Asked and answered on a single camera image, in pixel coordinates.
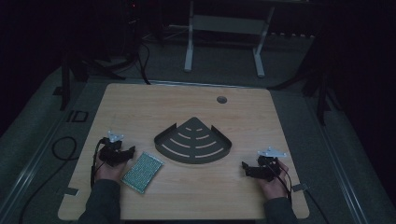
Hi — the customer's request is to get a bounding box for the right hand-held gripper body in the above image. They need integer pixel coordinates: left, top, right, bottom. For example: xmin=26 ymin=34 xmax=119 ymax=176
xmin=256 ymin=146 xmax=288 ymax=183

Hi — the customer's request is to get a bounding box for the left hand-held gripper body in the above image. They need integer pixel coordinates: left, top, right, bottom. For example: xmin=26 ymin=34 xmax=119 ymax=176
xmin=98 ymin=131 xmax=126 ymax=167

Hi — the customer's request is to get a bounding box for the person's left hand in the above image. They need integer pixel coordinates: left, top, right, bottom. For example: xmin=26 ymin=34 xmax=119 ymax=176
xmin=94 ymin=151 xmax=129 ymax=184

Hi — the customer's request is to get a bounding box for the person's right hand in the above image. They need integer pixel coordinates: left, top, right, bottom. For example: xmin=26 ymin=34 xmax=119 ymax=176
xmin=257 ymin=159 xmax=290 ymax=201

